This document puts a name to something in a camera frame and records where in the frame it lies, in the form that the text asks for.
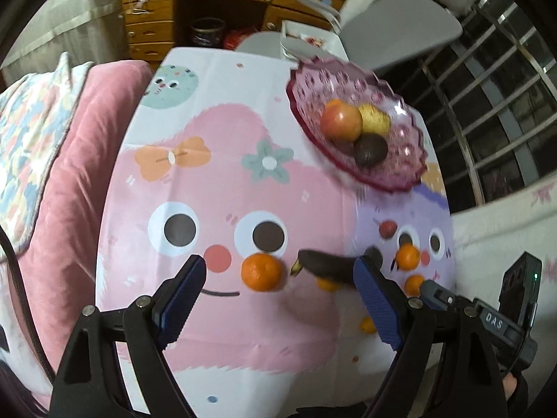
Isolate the small yellow kumquat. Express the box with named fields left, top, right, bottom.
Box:
left=359, top=316, right=377, bottom=335
left=315, top=277, right=344, bottom=293

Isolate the orange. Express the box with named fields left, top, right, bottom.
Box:
left=404, top=274, right=426, bottom=297
left=241, top=253, right=283, bottom=293
left=395, top=243, right=421, bottom=271

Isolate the dark overripe banana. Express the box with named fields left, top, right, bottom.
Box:
left=290, top=249, right=357, bottom=287

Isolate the dark avocado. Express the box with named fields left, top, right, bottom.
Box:
left=353, top=133, right=388, bottom=168

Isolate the yellow pear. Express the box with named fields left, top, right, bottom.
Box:
left=358, top=104, right=391, bottom=138

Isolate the pink bed blanket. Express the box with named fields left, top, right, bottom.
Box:
left=12, top=59, right=154, bottom=406

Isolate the cartoon printed tablecloth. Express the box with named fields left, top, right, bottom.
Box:
left=95, top=47, right=456, bottom=417

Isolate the metal window grille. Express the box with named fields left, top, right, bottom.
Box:
left=407, top=0, right=556, bottom=212

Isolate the floral quilt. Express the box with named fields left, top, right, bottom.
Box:
left=1, top=52, right=93, bottom=255

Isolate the pink plastic fruit bowl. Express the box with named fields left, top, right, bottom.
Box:
left=286, top=57, right=427, bottom=193

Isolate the grey office chair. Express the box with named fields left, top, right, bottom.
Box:
left=236, top=0, right=477, bottom=73

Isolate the white storage bin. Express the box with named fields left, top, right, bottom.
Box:
left=280, top=21, right=348, bottom=61

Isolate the lace covered cabinet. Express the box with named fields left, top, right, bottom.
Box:
left=1, top=0, right=130, bottom=84

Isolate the wooden desk with drawers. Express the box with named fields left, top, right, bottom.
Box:
left=122, top=0, right=346, bottom=67

